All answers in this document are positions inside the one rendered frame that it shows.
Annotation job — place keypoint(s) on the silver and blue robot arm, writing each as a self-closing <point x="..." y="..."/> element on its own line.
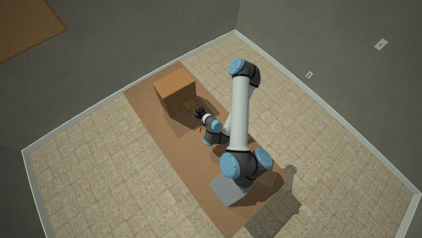
<point x="238" y="163"/>

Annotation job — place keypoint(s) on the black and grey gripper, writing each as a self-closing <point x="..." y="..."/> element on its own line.
<point x="200" y="111"/>

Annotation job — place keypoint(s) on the brown chest of drawers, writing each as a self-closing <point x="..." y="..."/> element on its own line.
<point x="172" y="83"/>

